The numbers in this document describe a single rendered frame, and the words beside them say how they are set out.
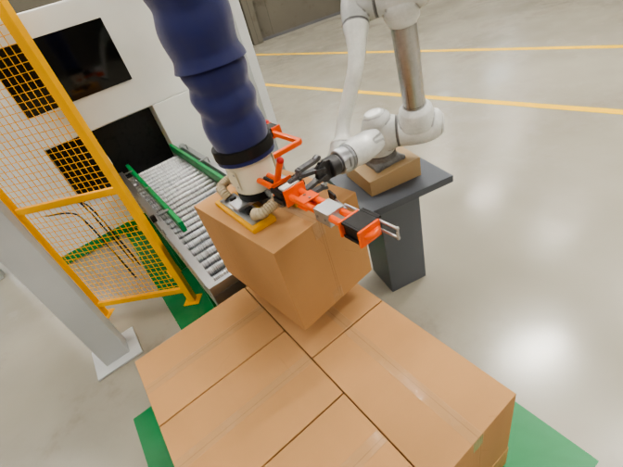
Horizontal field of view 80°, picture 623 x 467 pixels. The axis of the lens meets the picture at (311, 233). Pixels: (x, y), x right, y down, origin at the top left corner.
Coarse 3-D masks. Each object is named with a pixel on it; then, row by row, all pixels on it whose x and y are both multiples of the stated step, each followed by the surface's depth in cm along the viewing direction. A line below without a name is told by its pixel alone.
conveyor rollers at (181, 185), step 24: (168, 168) 350; (192, 168) 336; (144, 192) 320; (168, 192) 305; (192, 192) 298; (216, 192) 283; (168, 216) 275; (192, 216) 266; (192, 240) 237; (216, 264) 211
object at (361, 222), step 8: (352, 216) 98; (360, 216) 97; (368, 216) 96; (344, 224) 96; (352, 224) 95; (360, 224) 94; (368, 224) 93; (376, 224) 94; (344, 232) 99; (352, 232) 95; (360, 232) 91; (368, 232) 93; (352, 240) 97; (360, 240) 92
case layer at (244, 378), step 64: (256, 320) 171; (320, 320) 161; (384, 320) 153; (192, 384) 152; (256, 384) 144; (320, 384) 138; (384, 384) 131; (448, 384) 126; (192, 448) 130; (256, 448) 125; (320, 448) 120; (384, 448) 115; (448, 448) 111
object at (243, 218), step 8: (232, 192) 157; (224, 200) 151; (232, 200) 146; (224, 208) 147; (232, 208) 144; (248, 208) 136; (232, 216) 142; (240, 216) 138; (248, 216) 137; (272, 216) 134; (248, 224) 133; (256, 224) 132; (264, 224) 132; (256, 232) 131
